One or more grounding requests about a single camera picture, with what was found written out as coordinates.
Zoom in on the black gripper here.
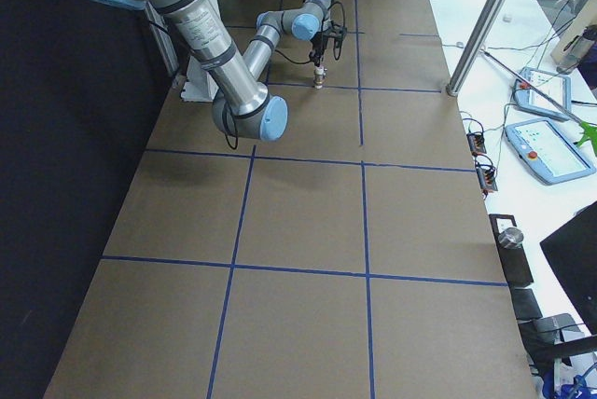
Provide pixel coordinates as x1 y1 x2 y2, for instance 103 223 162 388
309 32 328 68

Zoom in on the silver pipe fitting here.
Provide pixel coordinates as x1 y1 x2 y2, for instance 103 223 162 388
314 66 326 76

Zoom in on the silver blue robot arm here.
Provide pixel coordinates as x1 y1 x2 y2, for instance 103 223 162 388
91 0 347 142

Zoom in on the lower blue teach pendant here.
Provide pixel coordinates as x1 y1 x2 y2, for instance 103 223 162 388
505 118 596 186

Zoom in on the blue teach pendant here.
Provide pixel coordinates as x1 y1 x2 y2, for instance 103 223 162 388
513 66 572 121
505 118 596 186

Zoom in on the upper blue teach pendant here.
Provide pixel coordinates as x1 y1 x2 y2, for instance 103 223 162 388
513 66 572 121

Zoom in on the silver cylinder weight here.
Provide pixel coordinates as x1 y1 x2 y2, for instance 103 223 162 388
497 227 524 249

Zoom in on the silver reacher grabber tool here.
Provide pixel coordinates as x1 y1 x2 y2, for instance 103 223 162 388
479 49 596 152

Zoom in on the black monitor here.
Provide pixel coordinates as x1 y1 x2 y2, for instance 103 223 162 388
540 202 597 334

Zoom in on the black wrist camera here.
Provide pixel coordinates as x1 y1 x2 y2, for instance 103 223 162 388
325 22 347 48

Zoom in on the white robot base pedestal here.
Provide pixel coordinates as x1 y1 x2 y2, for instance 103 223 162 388
179 0 225 103

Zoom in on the aluminium frame post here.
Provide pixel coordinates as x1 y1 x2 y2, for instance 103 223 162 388
446 0 506 97

